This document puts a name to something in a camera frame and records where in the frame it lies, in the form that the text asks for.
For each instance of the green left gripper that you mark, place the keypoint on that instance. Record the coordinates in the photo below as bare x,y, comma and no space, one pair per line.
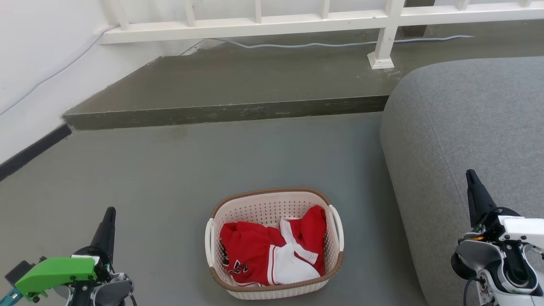
55,272

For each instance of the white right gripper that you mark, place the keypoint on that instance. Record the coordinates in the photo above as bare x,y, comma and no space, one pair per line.
525,231

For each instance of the white laundry basket brown rim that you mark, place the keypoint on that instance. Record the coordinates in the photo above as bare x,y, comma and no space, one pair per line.
272,204

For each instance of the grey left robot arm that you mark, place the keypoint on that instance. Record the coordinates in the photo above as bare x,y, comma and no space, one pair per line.
110,293

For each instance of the grey fabric sofa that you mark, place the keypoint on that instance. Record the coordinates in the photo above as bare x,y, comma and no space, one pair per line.
463,127

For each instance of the red jersey black print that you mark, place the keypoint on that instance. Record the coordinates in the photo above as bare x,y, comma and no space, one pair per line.
250,248

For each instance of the red and white jersey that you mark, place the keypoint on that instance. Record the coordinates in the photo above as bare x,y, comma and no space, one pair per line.
297,259

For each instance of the raised concrete step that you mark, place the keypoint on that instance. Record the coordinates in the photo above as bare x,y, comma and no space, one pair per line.
255,80

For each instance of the white railing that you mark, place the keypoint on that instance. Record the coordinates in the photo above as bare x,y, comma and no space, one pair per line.
255,26

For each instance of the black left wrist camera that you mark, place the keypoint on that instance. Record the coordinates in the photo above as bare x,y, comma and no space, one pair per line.
19,270

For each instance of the black wall baseboard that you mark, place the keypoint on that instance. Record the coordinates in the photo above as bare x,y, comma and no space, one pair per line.
34,148

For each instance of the teal left camera connector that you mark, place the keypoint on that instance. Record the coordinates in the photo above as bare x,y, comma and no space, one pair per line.
8,296

